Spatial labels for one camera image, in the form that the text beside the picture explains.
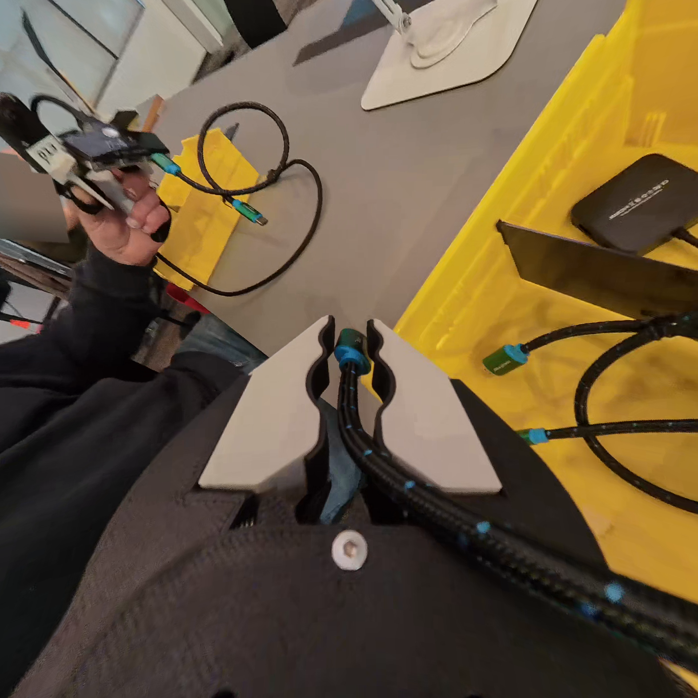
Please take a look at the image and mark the dark desk cable strip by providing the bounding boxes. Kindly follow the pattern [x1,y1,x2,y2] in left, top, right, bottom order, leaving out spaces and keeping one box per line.
[293,8,385,67]

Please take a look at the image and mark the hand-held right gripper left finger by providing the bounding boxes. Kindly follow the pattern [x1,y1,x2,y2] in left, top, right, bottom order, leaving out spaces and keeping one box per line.
[197,315,334,524]

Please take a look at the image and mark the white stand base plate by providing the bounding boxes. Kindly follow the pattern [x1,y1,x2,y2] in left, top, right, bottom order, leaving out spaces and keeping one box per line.
[360,0,538,111]

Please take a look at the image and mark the person's legs blue jeans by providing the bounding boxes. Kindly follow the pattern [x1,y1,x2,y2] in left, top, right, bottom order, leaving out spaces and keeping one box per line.
[172,313,269,377]

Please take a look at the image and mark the black HDMI switch box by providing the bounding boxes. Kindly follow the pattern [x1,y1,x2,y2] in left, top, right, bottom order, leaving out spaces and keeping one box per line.
[60,121,171,171]

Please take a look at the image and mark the person's left hand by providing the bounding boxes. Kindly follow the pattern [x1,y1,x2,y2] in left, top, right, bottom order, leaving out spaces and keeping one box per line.
[64,166,172,268]

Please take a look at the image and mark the black office chair back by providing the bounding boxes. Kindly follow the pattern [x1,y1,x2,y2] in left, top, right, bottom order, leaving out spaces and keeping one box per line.
[225,0,291,51]

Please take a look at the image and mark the black bin divider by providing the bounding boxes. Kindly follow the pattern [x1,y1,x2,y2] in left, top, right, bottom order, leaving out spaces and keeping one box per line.
[496,220,698,320]

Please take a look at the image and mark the person's left forearm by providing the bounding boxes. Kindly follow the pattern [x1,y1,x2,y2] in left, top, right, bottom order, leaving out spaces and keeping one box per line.
[0,248,183,453]

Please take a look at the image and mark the black hub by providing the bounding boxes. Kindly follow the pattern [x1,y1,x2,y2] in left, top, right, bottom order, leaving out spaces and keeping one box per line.
[571,154,698,256]

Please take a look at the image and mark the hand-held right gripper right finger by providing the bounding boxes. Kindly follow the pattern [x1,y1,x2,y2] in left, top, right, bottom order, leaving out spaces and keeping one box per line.
[366,319,502,497]

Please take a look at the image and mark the black switch pigtail cable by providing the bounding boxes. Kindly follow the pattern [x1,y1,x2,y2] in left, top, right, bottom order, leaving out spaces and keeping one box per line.
[30,95,324,298]

